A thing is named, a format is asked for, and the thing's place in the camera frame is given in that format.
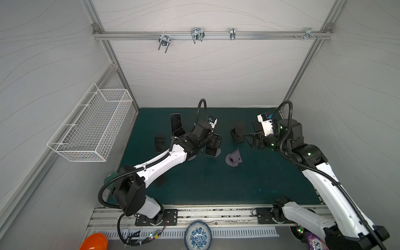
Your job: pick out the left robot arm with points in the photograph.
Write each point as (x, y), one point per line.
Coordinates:
(127, 191)

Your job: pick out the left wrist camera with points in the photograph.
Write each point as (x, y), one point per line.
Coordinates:
(212, 121)

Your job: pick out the metal u-bolt clamp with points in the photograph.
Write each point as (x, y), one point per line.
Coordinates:
(197, 34)
(164, 41)

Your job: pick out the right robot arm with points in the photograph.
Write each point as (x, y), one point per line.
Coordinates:
(350, 228)

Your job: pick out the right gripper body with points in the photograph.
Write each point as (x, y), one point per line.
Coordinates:
(255, 137)

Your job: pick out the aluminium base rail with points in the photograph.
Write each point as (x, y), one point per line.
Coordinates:
(214, 215)

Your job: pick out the white slotted cable duct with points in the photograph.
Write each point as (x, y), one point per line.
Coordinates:
(179, 233)

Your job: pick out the white wire basket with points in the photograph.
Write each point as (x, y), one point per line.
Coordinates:
(90, 130)

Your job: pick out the metal bracket far right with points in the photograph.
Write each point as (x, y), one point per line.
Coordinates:
(308, 35)

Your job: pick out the blue white ceramic bowl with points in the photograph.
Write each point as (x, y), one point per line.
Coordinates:
(198, 236)

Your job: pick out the green table mat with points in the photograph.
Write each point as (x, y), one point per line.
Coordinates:
(263, 177)

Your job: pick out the metal u-bolt clamp left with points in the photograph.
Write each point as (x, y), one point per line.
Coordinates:
(164, 41)

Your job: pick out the purple phone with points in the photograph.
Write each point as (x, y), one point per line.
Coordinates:
(175, 121)
(179, 132)

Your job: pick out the teal phone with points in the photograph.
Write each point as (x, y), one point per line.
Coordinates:
(159, 143)
(257, 126)
(210, 152)

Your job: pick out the black stand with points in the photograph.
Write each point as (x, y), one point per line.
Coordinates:
(237, 133)
(161, 180)

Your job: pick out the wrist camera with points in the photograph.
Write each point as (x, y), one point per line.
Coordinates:
(267, 123)
(212, 121)

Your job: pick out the metal clamp right of centre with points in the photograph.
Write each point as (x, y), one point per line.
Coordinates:
(232, 34)

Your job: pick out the green cap clear jar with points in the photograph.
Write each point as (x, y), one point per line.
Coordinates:
(110, 177)

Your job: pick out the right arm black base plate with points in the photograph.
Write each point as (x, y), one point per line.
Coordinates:
(267, 216)

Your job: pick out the metal u-bolt clamp centre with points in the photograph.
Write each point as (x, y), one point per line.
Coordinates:
(197, 34)

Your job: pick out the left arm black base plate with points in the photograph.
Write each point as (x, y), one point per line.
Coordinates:
(167, 217)

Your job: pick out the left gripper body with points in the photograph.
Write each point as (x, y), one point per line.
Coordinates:
(211, 141)

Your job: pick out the purple round stand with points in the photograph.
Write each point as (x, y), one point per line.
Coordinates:
(234, 159)
(218, 152)

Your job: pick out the purple phone middle left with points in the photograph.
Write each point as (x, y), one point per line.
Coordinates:
(179, 132)

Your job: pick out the purple snack bag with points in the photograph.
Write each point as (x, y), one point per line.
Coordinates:
(314, 242)

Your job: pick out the purple round stand centre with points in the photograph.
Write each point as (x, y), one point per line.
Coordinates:
(218, 152)

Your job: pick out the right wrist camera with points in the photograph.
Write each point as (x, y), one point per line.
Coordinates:
(267, 123)

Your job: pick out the purple phone back left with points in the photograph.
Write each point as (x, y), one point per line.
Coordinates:
(175, 121)

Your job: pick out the orange plastic bowl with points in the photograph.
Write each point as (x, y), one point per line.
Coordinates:
(95, 241)

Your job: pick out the aluminium cross bar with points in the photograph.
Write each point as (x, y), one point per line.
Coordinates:
(209, 35)

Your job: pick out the purple round stand front right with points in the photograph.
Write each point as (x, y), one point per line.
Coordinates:
(234, 159)

